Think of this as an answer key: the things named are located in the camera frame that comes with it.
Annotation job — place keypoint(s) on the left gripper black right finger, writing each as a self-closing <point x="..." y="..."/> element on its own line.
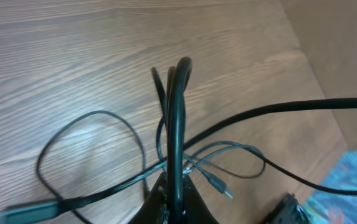
<point x="196" y="211"/>

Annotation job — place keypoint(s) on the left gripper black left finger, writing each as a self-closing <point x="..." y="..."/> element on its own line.
<point x="153" y="209"/>

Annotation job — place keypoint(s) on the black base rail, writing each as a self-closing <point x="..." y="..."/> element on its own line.
<point x="287" y="211"/>

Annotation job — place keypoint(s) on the cardboard wall panel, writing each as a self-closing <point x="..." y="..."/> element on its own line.
<point x="327" y="31"/>

